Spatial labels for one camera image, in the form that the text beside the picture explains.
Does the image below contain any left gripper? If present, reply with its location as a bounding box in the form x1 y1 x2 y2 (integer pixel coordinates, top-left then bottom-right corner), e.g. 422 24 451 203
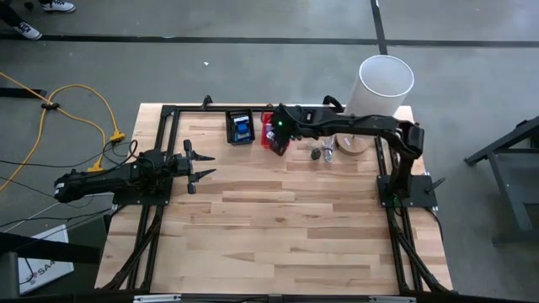
168 140 217 194

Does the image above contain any red plastic basket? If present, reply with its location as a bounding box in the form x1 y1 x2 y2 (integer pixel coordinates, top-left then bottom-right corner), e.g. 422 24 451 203
260 112 292 152

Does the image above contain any black plastic basket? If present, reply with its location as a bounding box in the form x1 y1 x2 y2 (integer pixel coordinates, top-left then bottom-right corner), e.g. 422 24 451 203
225 109 257 146

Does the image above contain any white shade table lamp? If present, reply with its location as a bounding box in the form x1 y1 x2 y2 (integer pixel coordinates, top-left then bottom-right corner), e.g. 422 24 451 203
335 54 415 157

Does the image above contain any black beam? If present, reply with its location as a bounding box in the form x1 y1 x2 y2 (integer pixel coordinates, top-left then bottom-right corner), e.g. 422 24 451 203
0 231 102 265

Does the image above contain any black flat bar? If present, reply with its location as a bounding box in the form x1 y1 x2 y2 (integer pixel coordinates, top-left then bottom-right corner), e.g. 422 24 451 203
0 87 47 99

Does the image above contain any person's shoe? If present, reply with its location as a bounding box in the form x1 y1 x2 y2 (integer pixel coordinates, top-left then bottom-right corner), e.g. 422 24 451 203
12 20 43 41
40 0 77 13

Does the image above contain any black metal table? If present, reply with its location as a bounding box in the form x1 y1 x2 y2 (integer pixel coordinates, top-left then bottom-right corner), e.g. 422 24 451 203
464 115 539 247

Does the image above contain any person's leg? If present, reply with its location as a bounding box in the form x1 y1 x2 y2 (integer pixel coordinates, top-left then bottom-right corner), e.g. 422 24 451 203
0 0 26 29

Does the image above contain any clear lamp cord bundle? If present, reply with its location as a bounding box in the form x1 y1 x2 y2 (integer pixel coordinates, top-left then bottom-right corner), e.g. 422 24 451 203
322 135 338 164

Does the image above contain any yellow extension cord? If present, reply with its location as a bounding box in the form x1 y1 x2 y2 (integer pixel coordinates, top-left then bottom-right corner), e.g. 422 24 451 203
0 83 126 193
0 71 106 174

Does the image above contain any silver frame bracket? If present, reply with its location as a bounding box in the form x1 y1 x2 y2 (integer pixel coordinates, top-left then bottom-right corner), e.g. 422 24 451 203
368 295 417 303
132 294 182 303

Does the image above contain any grey floor cable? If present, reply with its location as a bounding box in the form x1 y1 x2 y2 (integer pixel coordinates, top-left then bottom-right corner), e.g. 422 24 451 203
0 197 115 233

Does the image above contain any grey post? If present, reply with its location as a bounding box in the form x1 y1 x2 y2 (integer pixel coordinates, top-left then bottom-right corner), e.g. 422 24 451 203
0 251 21 300

